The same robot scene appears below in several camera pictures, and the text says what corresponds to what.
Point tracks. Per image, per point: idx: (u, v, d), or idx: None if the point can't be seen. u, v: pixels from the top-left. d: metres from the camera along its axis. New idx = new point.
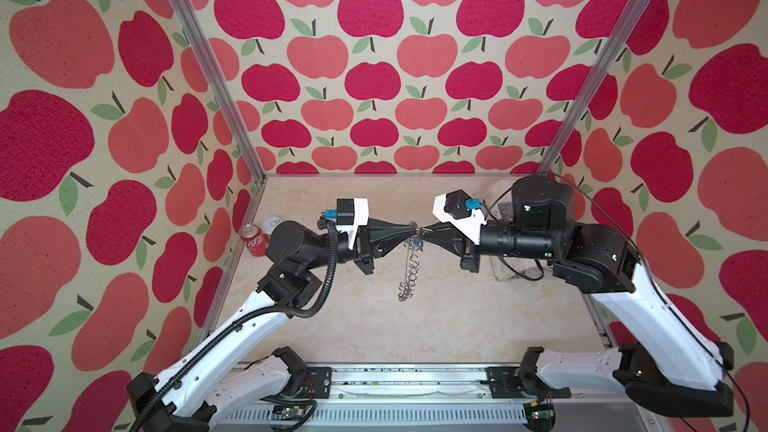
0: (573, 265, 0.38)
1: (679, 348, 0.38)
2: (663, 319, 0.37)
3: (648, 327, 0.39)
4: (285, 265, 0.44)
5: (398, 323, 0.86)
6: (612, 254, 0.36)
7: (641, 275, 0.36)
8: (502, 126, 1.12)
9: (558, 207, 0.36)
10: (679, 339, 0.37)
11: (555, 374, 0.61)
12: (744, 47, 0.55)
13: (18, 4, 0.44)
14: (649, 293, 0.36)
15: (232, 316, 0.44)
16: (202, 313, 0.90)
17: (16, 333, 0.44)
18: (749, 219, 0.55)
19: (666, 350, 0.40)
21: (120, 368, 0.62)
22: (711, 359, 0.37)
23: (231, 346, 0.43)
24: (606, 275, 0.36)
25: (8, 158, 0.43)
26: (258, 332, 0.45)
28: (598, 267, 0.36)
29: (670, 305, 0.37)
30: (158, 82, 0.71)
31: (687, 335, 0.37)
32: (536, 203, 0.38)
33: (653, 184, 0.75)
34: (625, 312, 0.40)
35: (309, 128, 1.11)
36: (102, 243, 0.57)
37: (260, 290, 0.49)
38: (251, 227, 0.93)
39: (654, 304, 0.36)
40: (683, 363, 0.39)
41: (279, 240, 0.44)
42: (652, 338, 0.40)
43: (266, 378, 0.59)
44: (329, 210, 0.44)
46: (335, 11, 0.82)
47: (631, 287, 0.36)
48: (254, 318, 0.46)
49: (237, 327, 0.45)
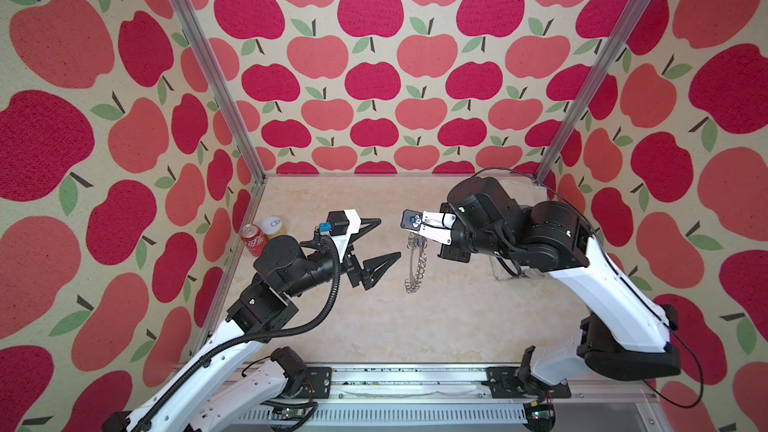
0: (524, 248, 0.38)
1: (633, 317, 0.39)
2: (618, 290, 0.37)
3: (603, 298, 0.40)
4: (272, 279, 0.43)
5: (398, 323, 0.86)
6: (564, 230, 0.36)
7: (593, 248, 0.36)
8: (503, 126, 1.11)
9: (486, 201, 0.38)
10: (633, 308, 0.38)
11: (548, 374, 0.62)
12: (744, 47, 0.55)
13: (18, 4, 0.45)
14: (602, 265, 0.36)
15: (200, 350, 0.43)
16: (202, 313, 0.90)
17: (17, 334, 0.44)
18: (749, 219, 0.55)
19: (621, 320, 0.41)
21: (119, 368, 0.62)
22: (659, 323, 0.38)
23: (199, 384, 0.42)
24: (562, 251, 0.35)
25: (8, 158, 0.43)
26: (228, 365, 0.43)
28: (551, 244, 0.36)
29: (621, 276, 0.37)
30: (158, 82, 0.71)
31: (636, 302, 0.37)
32: (467, 203, 0.40)
33: (653, 184, 0.75)
34: (581, 287, 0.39)
35: (309, 128, 1.11)
36: (102, 243, 0.57)
37: (230, 318, 0.46)
38: (251, 227, 0.93)
39: (607, 276, 0.36)
40: (636, 330, 0.40)
41: (271, 251, 0.44)
42: (607, 309, 0.41)
43: (260, 387, 0.59)
44: (324, 223, 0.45)
46: (335, 11, 0.82)
47: (586, 260, 0.35)
48: (222, 351, 0.44)
49: (205, 363, 0.43)
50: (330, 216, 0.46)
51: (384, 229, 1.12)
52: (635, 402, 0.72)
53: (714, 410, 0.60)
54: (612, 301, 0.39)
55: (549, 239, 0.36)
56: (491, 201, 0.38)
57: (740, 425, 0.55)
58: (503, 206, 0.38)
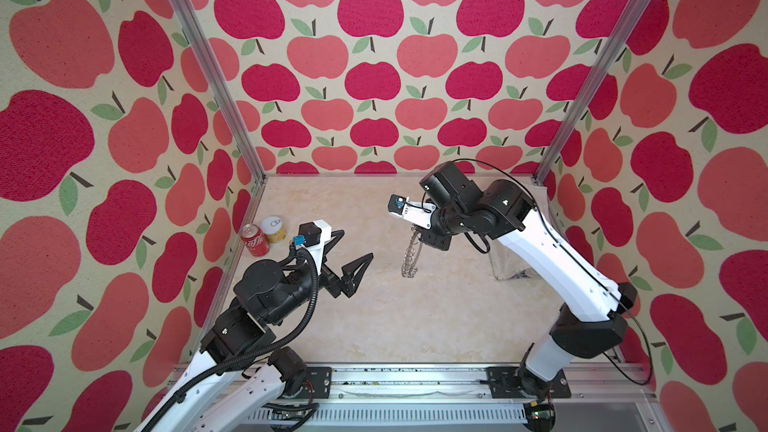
0: (472, 213, 0.47)
1: (573, 283, 0.43)
2: (558, 256, 0.42)
3: (547, 264, 0.44)
4: (252, 304, 0.42)
5: (398, 323, 0.86)
6: (502, 200, 0.43)
7: (533, 217, 0.43)
8: (503, 126, 1.11)
9: (443, 179, 0.48)
10: (572, 274, 0.43)
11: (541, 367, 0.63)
12: (744, 47, 0.55)
13: (18, 4, 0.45)
14: (543, 233, 0.42)
15: (173, 386, 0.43)
16: (202, 313, 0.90)
17: (16, 334, 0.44)
18: (749, 220, 0.54)
19: (566, 287, 0.45)
21: (120, 368, 0.62)
22: (603, 293, 0.42)
23: (173, 419, 0.42)
24: (499, 217, 0.43)
25: (8, 158, 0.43)
26: (204, 398, 0.43)
28: (490, 212, 0.44)
29: (565, 245, 0.43)
30: (158, 82, 0.71)
31: (577, 271, 0.42)
32: (429, 180, 0.50)
33: (653, 183, 0.75)
34: (528, 255, 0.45)
35: (309, 127, 1.10)
36: (102, 243, 0.57)
37: (204, 349, 0.45)
38: (251, 227, 0.93)
39: (546, 243, 0.42)
40: (578, 297, 0.44)
41: (249, 277, 0.43)
42: (554, 276, 0.45)
43: (256, 396, 0.59)
44: (298, 237, 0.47)
46: (335, 11, 0.82)
47: (521, 225, 0.42)
48: (197, 384, 0.43)
49: (180, 398, 0.42)
50: (302, 230, 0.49)
51: (384, 229, 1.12)
52: (635, 402, 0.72)
53: (714, 410, 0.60)
54: (553, 267, 0.44)
55: (490, 204, 0.43)
56: (447, 178, 0.48)
57: (740, 425, 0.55)
58: (459, 183, 0.47)
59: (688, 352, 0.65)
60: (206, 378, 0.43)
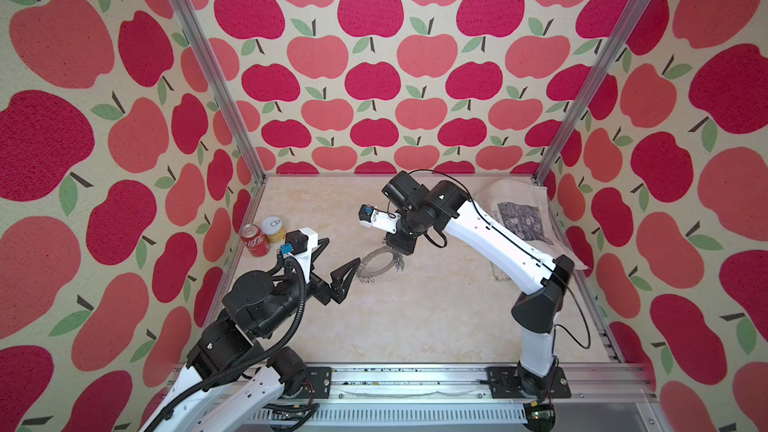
0: (420, 210, 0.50)
1: (503, 256, 0.50)
2: (486, 234, 0.50)
3: (480, 243, 0.52)
4: (239, 316, 0.41)
5: (398, 323, 0.86)
6: (441, 197, 0.52)
7: (468, 208, 0.52)
8: (502, 126, 1.12)
9: (396, 185, 0.59)
10: (501, 248, 0.50)
11: (534, 362, 0.64)
12: (744, 47, 0.55)
13: (18, 4, 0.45)
14: (473, 217, 0.51)
15: (162, 401, 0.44)
16: (202, 313, 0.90)
17: (17, 333, 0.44)
18: (749, 220, 0.54)
19: (503, 263, 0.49)
21: (120, 368, 0.62)
22: (536, 264, 0.48)
23: None
24: (439, 212, 0.52)
25: (8, 158, 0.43)
26: (193, 413, 0.43)
28: (432, 208, 0.53)
29: (497, 226, 0.50)
30: (158, 82, 0.71)
31: (507, 245, 0.49)
32: (386, 187, 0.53)
33: (653, 184, 0.75)
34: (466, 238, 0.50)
35: (309, 128, 1.11)
36: (102, 243, 0.57)
37: (189, 365, 0.44)
38: (251, 227, 0.93)
39: (476, 224, 0.50)
40: (512, 270, 0.51)
41: (240, 288, 0.43)
42: (491, 254, 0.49)
43: (255, 399, 0.60)
44: (286, 245, 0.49)
46: (335, 11, 0.82)
47: (455, 214, 0.50)
48: (184, 401, 0.42)
49: (168, 414, 0.42)
50: (288, 239, 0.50)
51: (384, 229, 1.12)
52: (635, 402, 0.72)
53: (714, 410, 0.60)
54: (484, 244, 0.52)
55: (433, 201, 0.52)
56: (399, 183, 0.59)
57: (740, 425, 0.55)
58: (410, 188, 0.57)
59: (688, 352, 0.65)
60: (192, 394, 0.42)
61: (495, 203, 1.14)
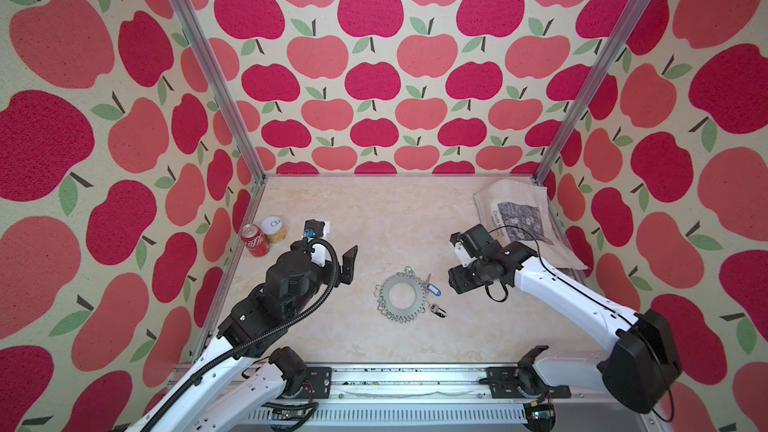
0: (490, 263, 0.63)
1: (570, 304, 0.50)
2: (552, 287, 0.52)
3: (552, 297, 0.53)
4: (282, 287, 0.46)
5: (398, 324, 0.86)
6: (507, 252, 0.60)
7: (532, 262, 0.57)
8: (503, 126, 1.11)
9: (475, 234, 0.67)
10: (569, 299, 0.50)
11: (551, 371, 0.62)
12: (743, 47, 0.56)
13: (18, 4, 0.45)
14: (539, 269, 0.55)
15: (191, 369, 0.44)
16: (202, 313, 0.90)
17: (17, 333, 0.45)
18: (749, 219, 0.55)
19: (578, 318, 0.50)
21: (119, 368, 0.62)
22: (610, 315, 0.45)
23: (190, 401, 0.42)
24: (506, 270, 0.58)
25: (8, 158, 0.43)
26: (218, 383, 0.44)
28: (502, 265, 0.59)
29: (562, 277, 0.53)
30: (158, 82, 0.71)
31: (573, 295, 0.50)
32: (464, 233, 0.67)
33: (652, 184, 0.75)
34: (540, 291, 0.55)
35: (309, 127, 1.10)
36: (102, 243, 0.57)
37: (221, 335, 0.46)
38: (251, 227, 0.93)
39: (542, 276, 0.54)
40: (588, 322, 0.48)
41: (282, 262, 0.48)
42: (565, 309, 0.52)
43: (258, 393, 0.59)
44: (308, 230, 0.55)
46: (335, 11, 0.82)
47: (515, 264, 0.57)
48: (213, 368, 0.44)
49: (196, 381, 0.43)
50: (308, 226, 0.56)
51: (384, 229, 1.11)
52: None
53: (714, 409, 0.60)
54: (551, 295, 0.53)
55: (502, 258, 0.59)
56: (475, 234, 0.67)
57: (739, 425, 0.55)
58: (484, 240, 0.65)
59: (688, 352, 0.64)
60: (224, 361, 0.44)
61: (495, 202, 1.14)
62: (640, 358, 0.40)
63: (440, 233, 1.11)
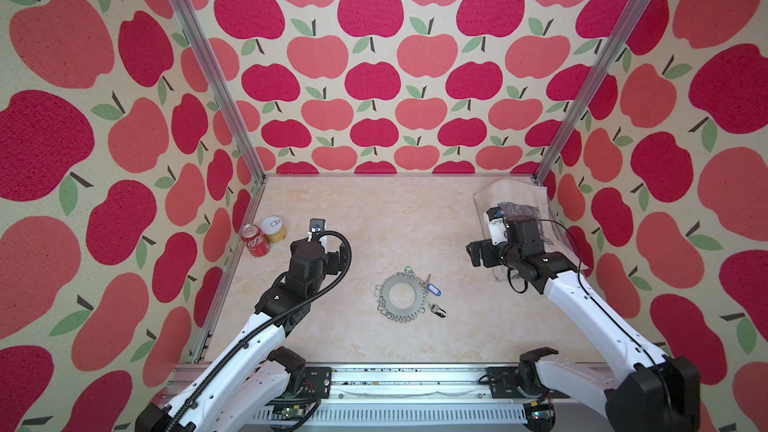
0: (524, 265, 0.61)
1: (596, 325, 0.49)
2: (581, 303, 0.51)
3: (578, 314, 0.52)
4: (305, 269, 0.56)
5: (398, 324, 0.86)
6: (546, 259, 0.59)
7: (569, 277, 0.55)
8: (502, 126, 1.12)
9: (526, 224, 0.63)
10: (596, 320, 0.49)
11: (552, 376, 0.63)
12: (744, 47, 0.55)
13: (18, 4, 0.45)
14: (573, 284, 0.53)
15: (236, 338, 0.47)
16: (202, 313, 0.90)
17: (17, 333, 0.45)
18: (749, 219, 0.55)
19: (600, 342, 0.49)
21: (119, 368, 0.62)
22: (635, 348, 0.43)
23: (239, 363, 0.47)
24: (539, 275, 0.58)
25: (9, 158, 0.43)
26: (261, 351, 0.50)
28: (536, 269, 0.58)
29: (595, 298, 0.51)
30: (158, 82, 0.71)
31: (602, 317, 0.48)
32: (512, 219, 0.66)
33: (653, 184, 0.75)
34: (566, 305, 0.55)
35: (309, 127, 1.10)
36: (102, 243, 0.57)
37: (258, 311, 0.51)
38: (251, 227, 0.93)
39: (574, 291, 0.52)
40: (610, 350, 0.47)
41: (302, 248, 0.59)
42: (589, 330, 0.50)
43: (269, 384, 0.60)
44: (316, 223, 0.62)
46: (335, 11, 0.82)
47: (550, 274, 0.56)
48: (259, 334, 0.51)
49: (245, 344, 0.49)
50: (313, 221, 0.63)
51: (384, 229, 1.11)
52: None
53: (714, 409, 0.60)
54: (578, 311, 0.52)
55: (539, 264, 0.59)
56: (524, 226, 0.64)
57: (739, 425, 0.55)
58: (530, 237, 0.63)
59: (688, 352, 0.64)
60: (268, 327, 0.52)
61: (495, 202, 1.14)
62: (650, 395, 0.39)
63: (439, 233, 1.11)
